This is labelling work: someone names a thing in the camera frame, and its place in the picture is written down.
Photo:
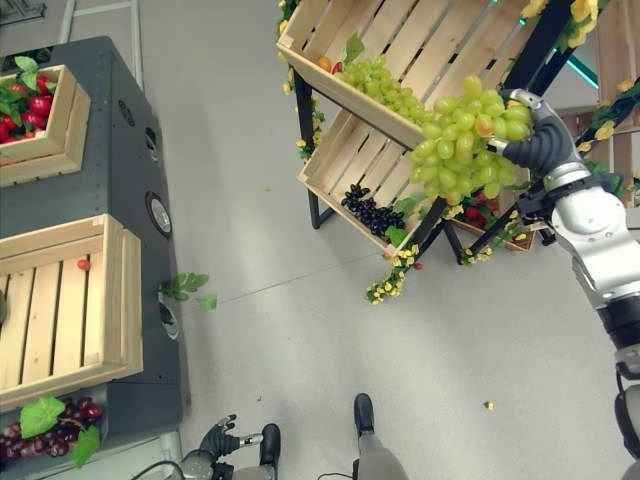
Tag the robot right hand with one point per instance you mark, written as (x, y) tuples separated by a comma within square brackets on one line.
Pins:
[(552, 142)]

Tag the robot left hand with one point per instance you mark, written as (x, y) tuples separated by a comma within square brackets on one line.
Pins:
[(222, 441)]

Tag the large green grape bunch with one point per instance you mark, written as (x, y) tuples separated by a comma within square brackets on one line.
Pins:
[(452, 150)]

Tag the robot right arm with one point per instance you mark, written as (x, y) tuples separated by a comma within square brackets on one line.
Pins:
[(592, 225)]

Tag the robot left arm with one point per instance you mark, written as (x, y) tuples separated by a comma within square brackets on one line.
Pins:
[(197, 465)]

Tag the robot left leg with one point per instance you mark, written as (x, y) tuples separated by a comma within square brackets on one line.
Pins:
[(255, 474)]

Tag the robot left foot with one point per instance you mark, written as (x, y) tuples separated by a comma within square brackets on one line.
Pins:
[(270, 445)]

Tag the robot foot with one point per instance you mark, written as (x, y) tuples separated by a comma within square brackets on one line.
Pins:
[(364, 412), (270, 445)]

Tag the yellow flower garland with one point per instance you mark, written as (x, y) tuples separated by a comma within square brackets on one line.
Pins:
[(392, 280), (580, 15), (316, 117), (607, 127), (500, 235)]

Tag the red fruit pile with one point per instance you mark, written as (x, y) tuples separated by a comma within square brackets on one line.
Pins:
[(475, 212)]

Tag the low wooden crate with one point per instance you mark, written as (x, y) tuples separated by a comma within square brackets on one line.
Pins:
[(522, 243)]

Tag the tall wooden shelf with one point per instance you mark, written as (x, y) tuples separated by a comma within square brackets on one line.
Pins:
[(620, 50)]

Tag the green grape leaf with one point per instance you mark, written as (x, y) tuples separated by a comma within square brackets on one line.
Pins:
[(86, 446), (41, 415)]

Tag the small green leaf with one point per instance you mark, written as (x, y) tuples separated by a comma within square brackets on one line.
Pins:
[(209, 301)]

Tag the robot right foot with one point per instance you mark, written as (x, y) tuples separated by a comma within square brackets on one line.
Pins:
[(364, 412)]

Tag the green plastic leaf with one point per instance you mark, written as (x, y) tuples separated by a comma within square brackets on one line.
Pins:
[(409, 205), (396, 236), (354, 47)]

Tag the green vine leaf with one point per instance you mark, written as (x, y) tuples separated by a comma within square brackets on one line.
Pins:
[(184, 285)]

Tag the red grape bunch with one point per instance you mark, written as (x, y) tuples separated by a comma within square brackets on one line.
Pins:
[(50, 442)]

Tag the big empty wooden crate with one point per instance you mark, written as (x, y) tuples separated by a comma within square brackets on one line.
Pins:
[(110, 300)]

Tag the wide slatted wooden crate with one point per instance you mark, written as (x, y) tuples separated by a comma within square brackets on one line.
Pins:
[(400, 30)]

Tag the black grape bunch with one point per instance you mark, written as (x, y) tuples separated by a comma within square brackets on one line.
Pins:
[(375, 214)]

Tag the small orange fruit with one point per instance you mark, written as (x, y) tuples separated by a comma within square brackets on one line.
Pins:
[(325, 62)]

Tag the black metal rack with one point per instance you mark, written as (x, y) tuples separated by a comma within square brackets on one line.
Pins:
[(302, 105)]

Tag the dark grey table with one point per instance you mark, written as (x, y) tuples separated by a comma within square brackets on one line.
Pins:
[(125, 165)]

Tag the small wooden crate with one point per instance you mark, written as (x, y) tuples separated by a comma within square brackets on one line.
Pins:
[(65, 130)]

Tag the red peppers with leaves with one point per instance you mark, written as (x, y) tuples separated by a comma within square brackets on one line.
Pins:
[(35, 105)]

